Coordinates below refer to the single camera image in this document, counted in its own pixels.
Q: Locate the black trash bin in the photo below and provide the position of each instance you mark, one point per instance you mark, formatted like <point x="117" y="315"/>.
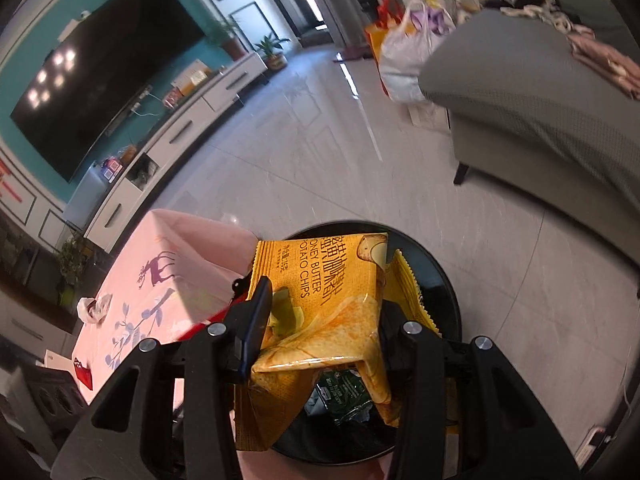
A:
<point x="442" y="290"/>

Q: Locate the pink garment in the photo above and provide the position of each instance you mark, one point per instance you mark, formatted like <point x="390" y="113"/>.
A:
<point x="607" y="62"/>

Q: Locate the pink printed tablecloth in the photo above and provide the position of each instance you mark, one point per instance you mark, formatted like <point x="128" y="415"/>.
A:
<point x="150" y="300"/>

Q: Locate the grey sofa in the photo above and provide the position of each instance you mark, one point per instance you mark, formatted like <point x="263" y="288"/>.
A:
<point x="540" y="110"/>

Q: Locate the black television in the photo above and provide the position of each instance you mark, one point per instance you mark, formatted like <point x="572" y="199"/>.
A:
<point x="100" y="75"/>

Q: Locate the large white plastic bag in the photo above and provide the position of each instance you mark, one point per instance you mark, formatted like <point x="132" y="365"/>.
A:
<point x="410" y="55"/>

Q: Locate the blue red card boxes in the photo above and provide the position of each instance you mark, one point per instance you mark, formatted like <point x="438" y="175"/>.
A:
<point x="112" y="169"/>

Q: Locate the small white plastic bag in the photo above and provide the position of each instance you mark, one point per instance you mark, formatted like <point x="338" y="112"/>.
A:
<point x="92" y="312"/>

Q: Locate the green foil packet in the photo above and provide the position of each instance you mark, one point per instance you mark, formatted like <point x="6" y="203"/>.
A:
<point x="342" y="392"/>

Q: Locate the orange red shopping bag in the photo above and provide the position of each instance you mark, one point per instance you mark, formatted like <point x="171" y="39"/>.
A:
<point x="382" y="30"/>

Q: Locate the small potted floor plant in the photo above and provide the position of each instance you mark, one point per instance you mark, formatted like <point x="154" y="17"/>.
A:
<point x="272" y="55"/>

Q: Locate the pale blue box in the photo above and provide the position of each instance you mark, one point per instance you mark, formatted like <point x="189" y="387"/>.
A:
<point x="85" y="195"/>

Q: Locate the yellow potato chip bag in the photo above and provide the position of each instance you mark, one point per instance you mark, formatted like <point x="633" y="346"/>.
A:
<point x="330" y="285"/>

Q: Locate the potted plant brown pot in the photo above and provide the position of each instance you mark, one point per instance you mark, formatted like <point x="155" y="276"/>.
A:
<point x="227" y="40"/>

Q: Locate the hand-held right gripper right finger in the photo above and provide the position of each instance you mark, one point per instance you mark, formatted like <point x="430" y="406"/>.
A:
<point x="395" y="347"/>

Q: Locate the black white clothes pile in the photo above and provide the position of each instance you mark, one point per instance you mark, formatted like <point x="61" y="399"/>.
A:
<point x="540" y="2"/>

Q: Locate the red foil packet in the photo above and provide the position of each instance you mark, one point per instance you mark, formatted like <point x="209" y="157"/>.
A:
<point x="82" y="374"/>

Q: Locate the potted plant green pot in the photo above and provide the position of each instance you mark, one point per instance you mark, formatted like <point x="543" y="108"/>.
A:
<point x="70" y="270"/>

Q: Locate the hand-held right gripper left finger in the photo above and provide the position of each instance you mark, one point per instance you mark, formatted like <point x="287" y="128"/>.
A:
<point x="257" y="310"/>

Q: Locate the yellow box on cabinet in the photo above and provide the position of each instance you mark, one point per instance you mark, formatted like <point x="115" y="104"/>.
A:
<point x="192" y="77"/>

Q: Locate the white television cabinet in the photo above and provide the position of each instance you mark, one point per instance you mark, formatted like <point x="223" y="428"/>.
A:
<point x="190" y="125"/>

